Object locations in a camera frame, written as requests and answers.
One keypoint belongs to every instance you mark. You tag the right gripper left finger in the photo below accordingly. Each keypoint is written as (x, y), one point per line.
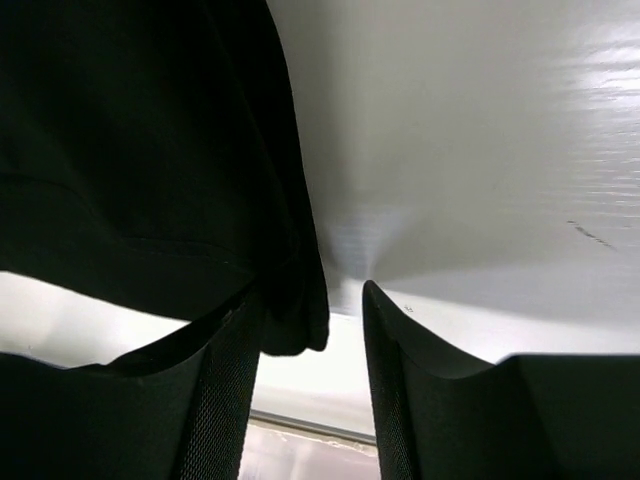
(177, 408)

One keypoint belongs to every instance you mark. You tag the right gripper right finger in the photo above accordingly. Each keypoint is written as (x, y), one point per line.
(442, 413)

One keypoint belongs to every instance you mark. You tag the black skirt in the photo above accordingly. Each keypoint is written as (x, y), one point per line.
(150, 158)

